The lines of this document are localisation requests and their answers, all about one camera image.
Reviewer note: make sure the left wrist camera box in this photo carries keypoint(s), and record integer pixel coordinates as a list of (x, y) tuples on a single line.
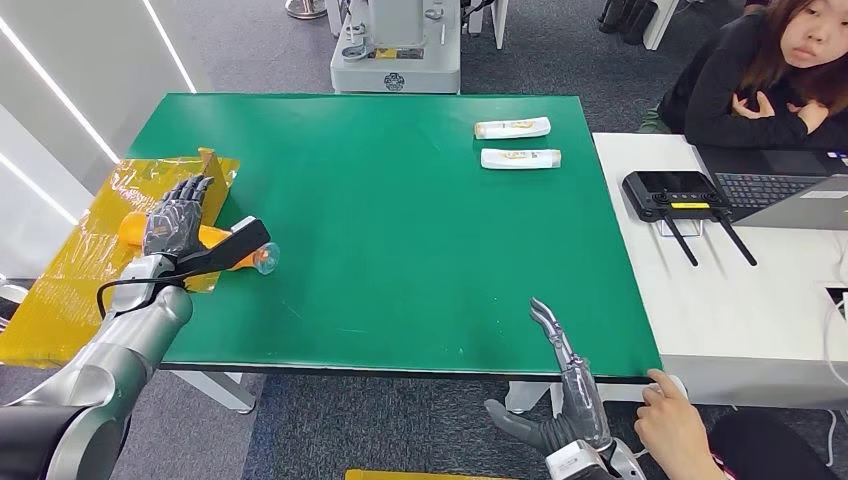
[(232, 245)]

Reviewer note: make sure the person's leg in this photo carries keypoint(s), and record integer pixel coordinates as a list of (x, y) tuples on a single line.
[(768, 450)]

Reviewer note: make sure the grey laptop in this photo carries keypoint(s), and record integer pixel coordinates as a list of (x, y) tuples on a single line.
[(795, 204)]

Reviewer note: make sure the grey machine base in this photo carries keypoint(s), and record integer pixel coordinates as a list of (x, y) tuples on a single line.
[(396, 66)]

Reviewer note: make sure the white desk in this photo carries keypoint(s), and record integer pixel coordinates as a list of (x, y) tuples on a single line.
[(729, 318)]

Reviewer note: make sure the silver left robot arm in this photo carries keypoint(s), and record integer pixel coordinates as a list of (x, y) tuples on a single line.
[(119, 358)]

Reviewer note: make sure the white furniture leg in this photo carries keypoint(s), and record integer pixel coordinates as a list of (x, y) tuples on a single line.
[(662, 23), (500, 20)]

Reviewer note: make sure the person's right hand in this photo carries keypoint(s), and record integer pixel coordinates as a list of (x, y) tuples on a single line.
[(811, 118)]

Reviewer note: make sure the white table leg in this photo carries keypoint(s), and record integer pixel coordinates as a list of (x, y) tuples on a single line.
[(218, 391), (517, 399)]

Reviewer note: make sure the clear controller stand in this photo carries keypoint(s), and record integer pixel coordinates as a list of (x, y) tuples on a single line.
[(699, 226)]

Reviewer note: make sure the person's left hand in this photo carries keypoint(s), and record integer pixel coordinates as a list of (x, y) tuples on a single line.
[(755, 107)]

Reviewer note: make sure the yellow taped cardboard box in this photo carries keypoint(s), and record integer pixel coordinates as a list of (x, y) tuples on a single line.
[(66, 291)]

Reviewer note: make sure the chrome round stand base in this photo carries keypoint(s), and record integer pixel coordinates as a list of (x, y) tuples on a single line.
[(306, 9)]

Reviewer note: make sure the orange bottle with clear cap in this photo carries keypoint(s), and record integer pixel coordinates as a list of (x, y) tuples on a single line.
[(131, 228)]

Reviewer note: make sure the person's hand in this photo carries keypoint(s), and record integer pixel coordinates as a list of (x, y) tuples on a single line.
[(755, 107), (669, 430), (811, 118)]

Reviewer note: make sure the black bags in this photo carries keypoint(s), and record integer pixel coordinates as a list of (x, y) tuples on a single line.
[(625, 20)]

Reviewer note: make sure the metal chair base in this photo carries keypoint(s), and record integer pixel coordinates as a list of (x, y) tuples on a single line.
[(10, 291)]

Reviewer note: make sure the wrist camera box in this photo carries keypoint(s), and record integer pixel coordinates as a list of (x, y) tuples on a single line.
[(573, 464), (232, 245)]

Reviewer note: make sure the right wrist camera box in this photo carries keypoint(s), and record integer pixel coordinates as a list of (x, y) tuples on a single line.
[(573, 464)]

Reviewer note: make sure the white tube with yellow print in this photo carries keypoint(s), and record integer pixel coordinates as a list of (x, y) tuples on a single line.
[(512, 128), (521, 159)]

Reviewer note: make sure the yellow cardboard strip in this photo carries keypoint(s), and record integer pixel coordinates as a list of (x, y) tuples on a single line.
[(411, 475)]

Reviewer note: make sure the black remote controller with antennas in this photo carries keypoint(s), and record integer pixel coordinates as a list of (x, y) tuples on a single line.
[(662, 190)]

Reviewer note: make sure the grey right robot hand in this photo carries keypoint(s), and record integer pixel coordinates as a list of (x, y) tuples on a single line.
[(583, 411)]

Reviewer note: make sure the person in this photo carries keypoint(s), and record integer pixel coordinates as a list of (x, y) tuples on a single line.
[(715, 86)]

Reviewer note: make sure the green table mat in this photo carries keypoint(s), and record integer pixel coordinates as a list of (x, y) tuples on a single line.
[(397, 232)]

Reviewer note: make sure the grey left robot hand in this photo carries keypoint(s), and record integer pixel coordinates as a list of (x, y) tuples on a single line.
[(172, 225)]

